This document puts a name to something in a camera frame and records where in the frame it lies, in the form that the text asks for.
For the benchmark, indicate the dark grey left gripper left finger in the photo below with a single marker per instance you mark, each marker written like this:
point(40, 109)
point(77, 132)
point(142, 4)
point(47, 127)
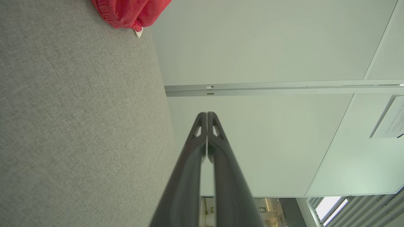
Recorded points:
point(184, 176)

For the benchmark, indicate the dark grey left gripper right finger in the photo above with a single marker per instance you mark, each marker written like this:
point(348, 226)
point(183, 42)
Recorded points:
point(228, 189)

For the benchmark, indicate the red white jersey shirt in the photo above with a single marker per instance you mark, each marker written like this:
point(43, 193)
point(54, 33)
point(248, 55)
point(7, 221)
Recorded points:
point(126, 12)

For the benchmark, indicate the grey window blinds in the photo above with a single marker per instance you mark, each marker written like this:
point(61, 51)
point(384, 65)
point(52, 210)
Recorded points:
point(363, 211)

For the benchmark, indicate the white paper notice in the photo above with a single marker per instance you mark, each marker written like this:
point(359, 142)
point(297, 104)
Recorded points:
point(391, 121)

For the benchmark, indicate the grey aluminium partition post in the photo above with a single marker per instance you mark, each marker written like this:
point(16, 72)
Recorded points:
point(284, 88)

